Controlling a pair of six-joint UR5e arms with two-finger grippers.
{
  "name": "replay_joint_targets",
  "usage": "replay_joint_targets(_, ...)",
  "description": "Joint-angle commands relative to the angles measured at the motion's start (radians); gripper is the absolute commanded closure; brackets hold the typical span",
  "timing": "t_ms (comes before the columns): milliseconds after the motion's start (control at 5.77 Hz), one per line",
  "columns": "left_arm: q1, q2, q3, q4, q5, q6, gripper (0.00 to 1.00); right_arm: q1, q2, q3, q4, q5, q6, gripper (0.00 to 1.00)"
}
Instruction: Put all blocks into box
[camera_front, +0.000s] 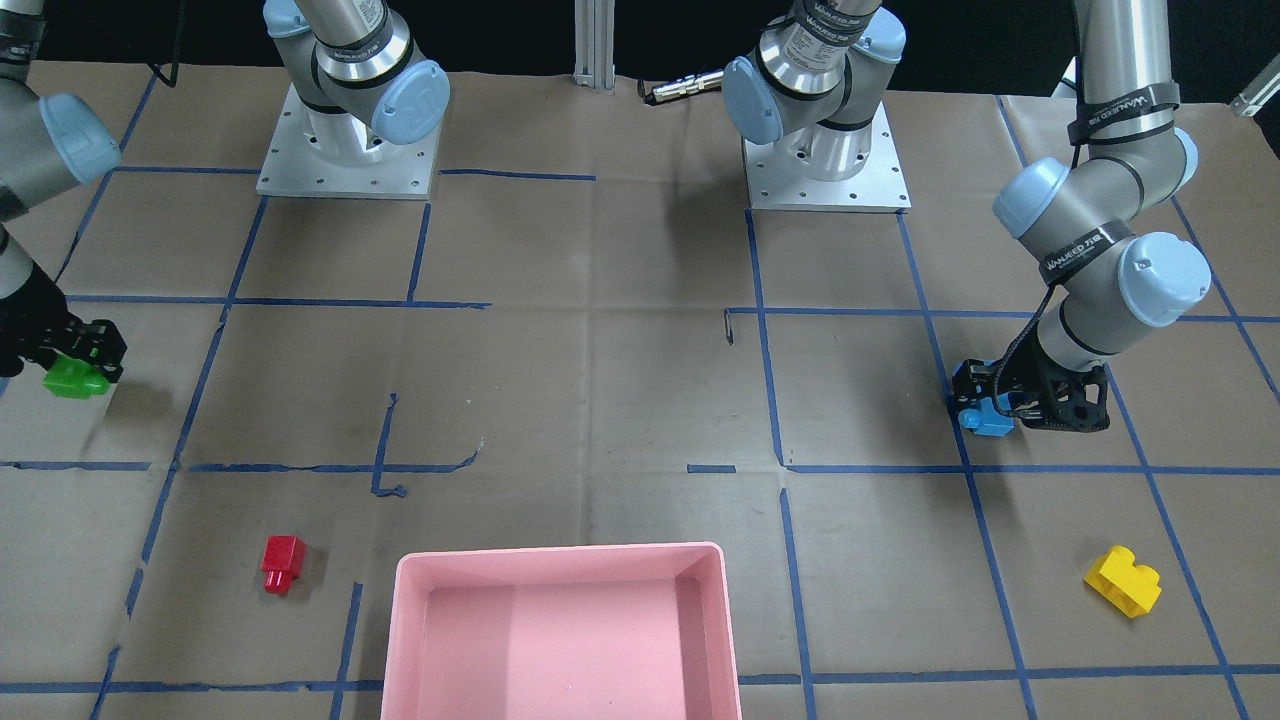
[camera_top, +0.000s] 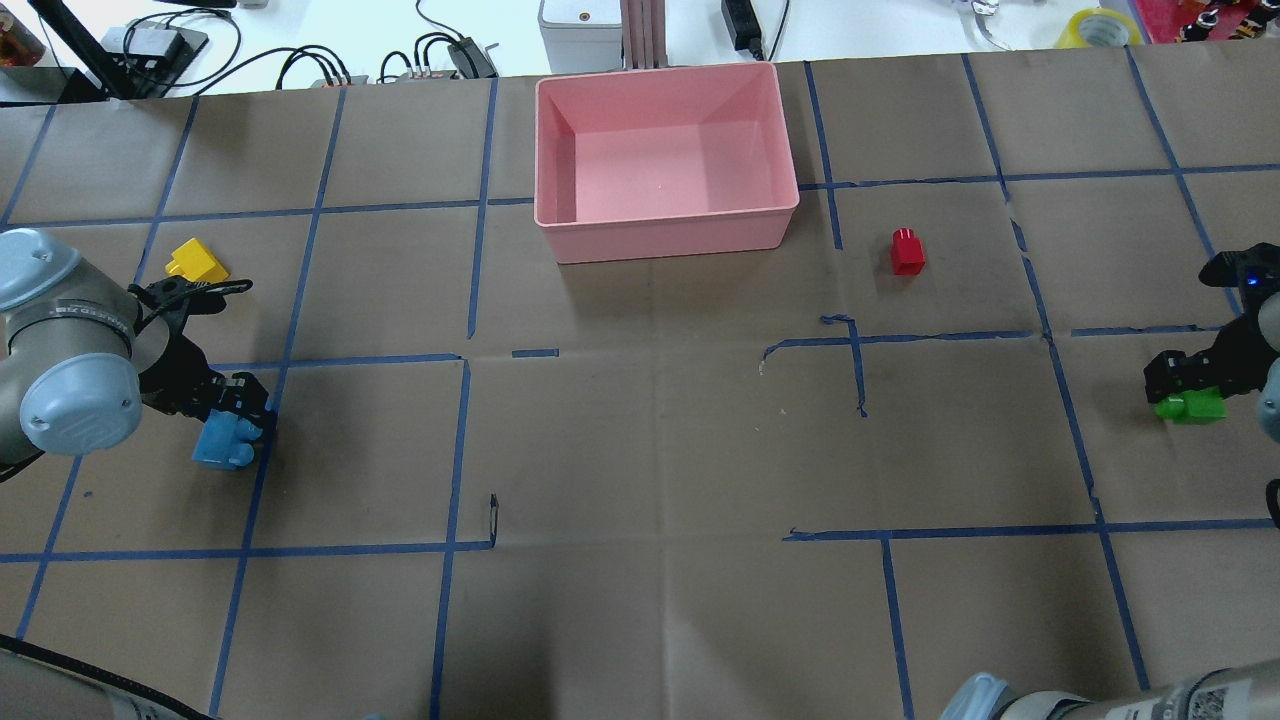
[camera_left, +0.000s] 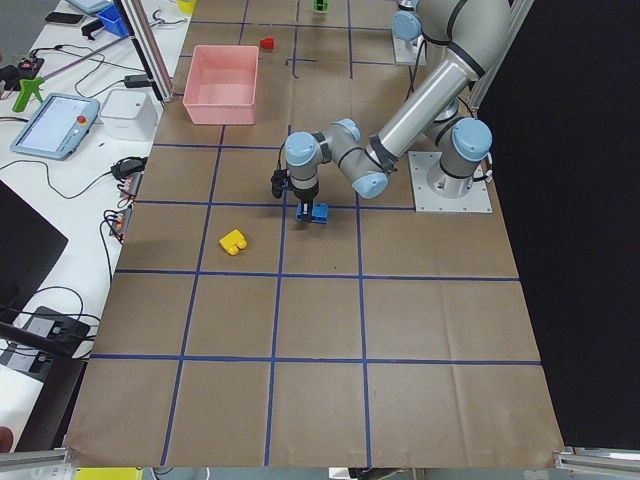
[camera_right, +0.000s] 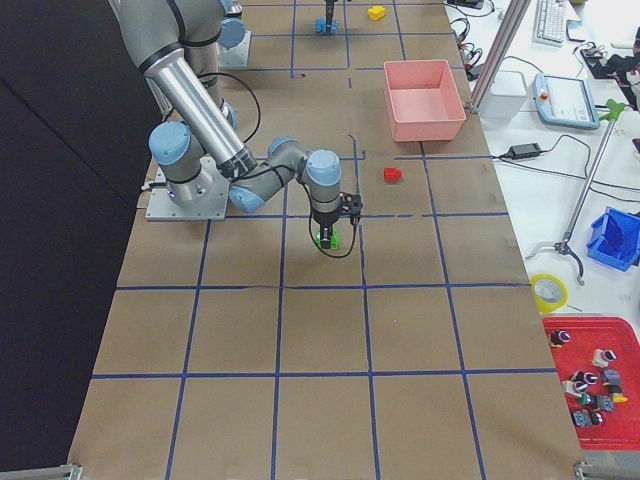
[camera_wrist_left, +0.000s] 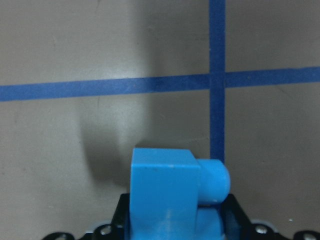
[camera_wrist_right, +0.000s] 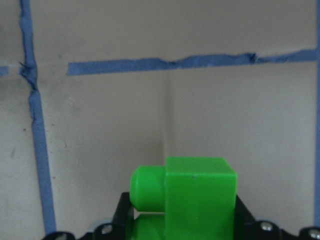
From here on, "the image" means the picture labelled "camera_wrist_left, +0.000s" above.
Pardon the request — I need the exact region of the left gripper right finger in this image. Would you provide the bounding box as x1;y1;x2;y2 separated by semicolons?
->
220;194;252;240

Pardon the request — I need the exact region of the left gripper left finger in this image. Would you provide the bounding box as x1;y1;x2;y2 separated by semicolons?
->
110;193;130;240

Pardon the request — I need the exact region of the blue toy block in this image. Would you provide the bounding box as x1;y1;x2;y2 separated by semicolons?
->
126;148;231;240

